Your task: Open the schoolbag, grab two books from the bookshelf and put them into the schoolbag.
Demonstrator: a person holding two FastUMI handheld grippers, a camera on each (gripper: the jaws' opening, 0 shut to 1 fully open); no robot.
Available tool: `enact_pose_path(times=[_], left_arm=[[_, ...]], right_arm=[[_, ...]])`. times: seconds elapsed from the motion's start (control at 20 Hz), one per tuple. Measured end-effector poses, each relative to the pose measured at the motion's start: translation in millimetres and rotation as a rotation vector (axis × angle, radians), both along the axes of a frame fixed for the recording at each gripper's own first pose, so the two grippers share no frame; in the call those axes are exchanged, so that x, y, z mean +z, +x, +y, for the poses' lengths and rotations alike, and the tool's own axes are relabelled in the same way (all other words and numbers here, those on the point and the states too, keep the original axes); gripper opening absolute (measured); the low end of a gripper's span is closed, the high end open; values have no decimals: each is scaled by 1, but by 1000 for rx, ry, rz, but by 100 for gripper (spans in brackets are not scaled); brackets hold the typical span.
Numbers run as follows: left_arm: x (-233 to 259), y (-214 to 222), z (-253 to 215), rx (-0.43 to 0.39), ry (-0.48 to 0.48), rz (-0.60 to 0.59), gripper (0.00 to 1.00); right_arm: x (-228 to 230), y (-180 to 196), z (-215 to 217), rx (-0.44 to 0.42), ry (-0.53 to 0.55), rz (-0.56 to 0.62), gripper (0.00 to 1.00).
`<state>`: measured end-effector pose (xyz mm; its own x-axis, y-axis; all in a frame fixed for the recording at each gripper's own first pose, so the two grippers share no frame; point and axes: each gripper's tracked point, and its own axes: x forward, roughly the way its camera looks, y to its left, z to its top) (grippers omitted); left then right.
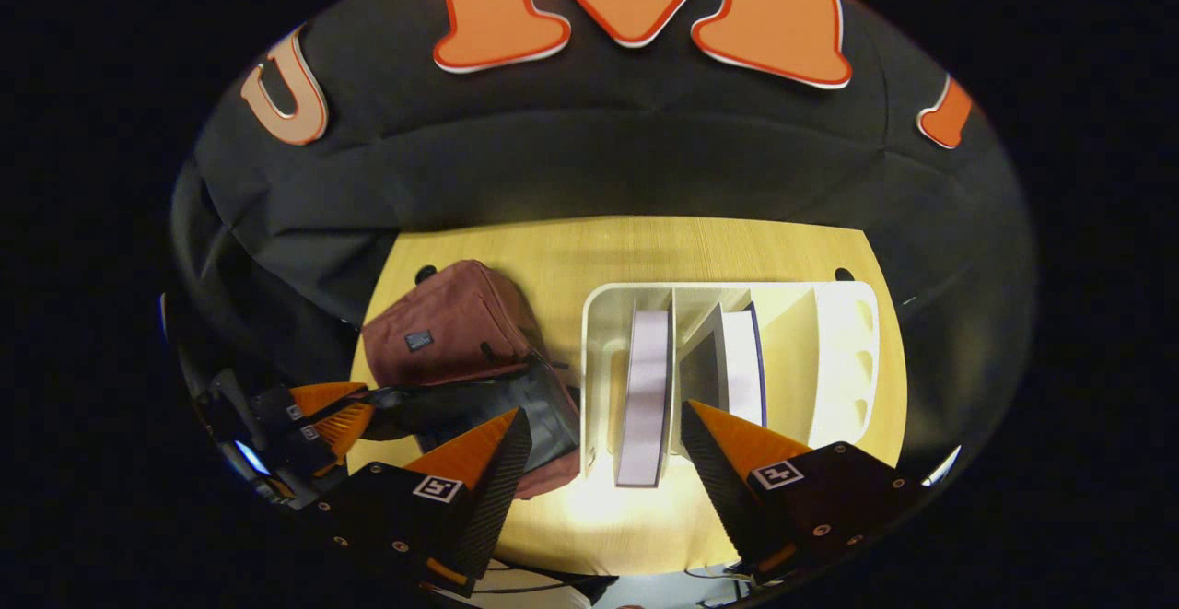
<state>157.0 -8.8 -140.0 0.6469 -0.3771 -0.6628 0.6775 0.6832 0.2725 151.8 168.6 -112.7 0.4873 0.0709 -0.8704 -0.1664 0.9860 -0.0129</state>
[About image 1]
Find white bookshelf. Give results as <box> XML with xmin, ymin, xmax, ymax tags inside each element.
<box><xmin>580</xmin><ymin>280</ymin><xmax>881</xmax><ymax>486</ymax></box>

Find black backdrop cloth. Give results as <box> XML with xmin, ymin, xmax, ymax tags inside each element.
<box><xmin>169</xmin><ymin>0</ymin><xmax>1037</xmax><ymax>463</ymax></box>

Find blue cover book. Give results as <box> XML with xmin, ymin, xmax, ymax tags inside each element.
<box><xmin>680</xmin><ymin>302</ymin><xmax>767</xmax><ymax>430</ymax></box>

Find maroon schoolbag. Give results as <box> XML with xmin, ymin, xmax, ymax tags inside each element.
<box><xmin>361</xmin><ymin>259</ymin><xmax>583</xmax><ymax>501</ymax></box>

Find grey cover book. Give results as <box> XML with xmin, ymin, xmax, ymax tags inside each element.
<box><xmin>615</xmin><ymin>310</ymin><xmax>673</xmax><ymax>488</ymax></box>

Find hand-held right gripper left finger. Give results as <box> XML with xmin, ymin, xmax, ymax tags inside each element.
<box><xmin>309</xmin><ymin>406</ymin><xmax>533</xmax><ymax>599</ymax></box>

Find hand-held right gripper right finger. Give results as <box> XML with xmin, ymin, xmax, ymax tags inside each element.
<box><xmin>680</xmin><ymin>399</ymin><xmax>927</xmax><ymax>587</ymax></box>

